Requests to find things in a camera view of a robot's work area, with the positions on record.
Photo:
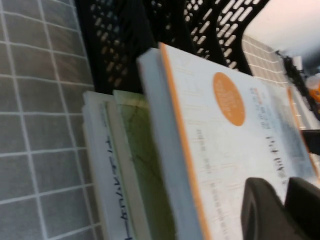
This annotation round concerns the orange white background object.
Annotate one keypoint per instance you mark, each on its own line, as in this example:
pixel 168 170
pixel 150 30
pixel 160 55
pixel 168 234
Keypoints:
pixel 314 90

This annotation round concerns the grey checked tablecloth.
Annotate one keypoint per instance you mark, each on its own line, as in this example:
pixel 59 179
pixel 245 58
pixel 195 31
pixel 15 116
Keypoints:
pixel 37 112

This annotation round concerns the white grey book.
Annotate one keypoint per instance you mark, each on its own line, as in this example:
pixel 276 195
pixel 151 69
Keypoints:
pixel 105 150

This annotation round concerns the black box-shaped object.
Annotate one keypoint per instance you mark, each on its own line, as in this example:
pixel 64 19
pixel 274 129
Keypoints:
pixel 312 140

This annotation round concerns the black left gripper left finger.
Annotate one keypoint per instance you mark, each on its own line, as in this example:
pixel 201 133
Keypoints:
pixel 262 215

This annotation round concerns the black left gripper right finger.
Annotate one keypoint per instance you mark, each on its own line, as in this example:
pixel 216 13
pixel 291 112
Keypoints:
pixel 305 212

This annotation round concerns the black plastic book stand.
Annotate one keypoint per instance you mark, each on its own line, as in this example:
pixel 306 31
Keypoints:
pixel 117 37

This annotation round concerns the dark colourful robot book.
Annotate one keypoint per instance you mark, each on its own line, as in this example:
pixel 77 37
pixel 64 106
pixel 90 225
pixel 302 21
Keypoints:
pixel 147 155

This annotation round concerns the white orange ROS2 book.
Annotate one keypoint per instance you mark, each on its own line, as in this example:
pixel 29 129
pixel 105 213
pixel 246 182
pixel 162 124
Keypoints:
pixel 225 155

